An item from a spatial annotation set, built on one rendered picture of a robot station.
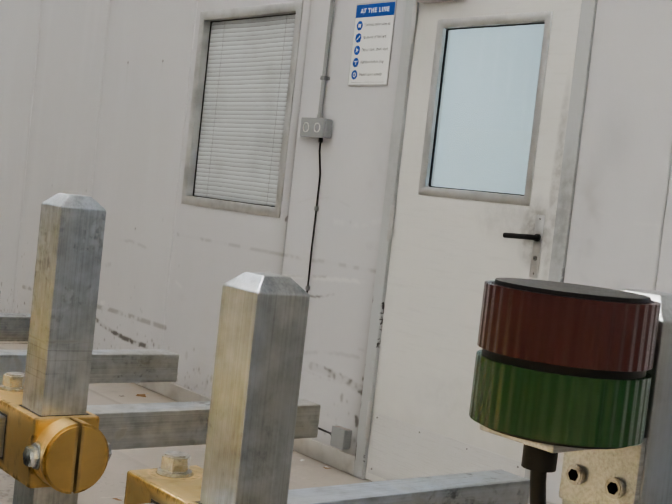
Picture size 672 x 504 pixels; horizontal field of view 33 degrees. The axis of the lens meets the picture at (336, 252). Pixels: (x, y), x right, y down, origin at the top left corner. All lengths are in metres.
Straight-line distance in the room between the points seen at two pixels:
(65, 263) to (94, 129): 6.06
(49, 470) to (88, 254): 0.15
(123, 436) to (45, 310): 0.14
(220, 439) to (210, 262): 5.01
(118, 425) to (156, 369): 0.30
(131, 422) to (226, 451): 0.30
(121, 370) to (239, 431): 0.59
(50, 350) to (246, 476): 0.25
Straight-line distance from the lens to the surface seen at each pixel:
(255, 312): 0.59
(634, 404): 0.39
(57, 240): 0.81
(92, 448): 0.82
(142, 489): 0.68
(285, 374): 0.61
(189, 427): 0.94
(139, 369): 1.19
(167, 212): 6.02
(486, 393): 0.38
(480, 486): 0.80
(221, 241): 5.55
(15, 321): 1.40
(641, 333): 0.38
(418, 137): 4.48
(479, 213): 4.20
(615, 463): 0.42
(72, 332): 0.82
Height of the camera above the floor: 1.15
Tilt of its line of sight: 3 degrees down
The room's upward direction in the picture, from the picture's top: 6 degrees clockwise
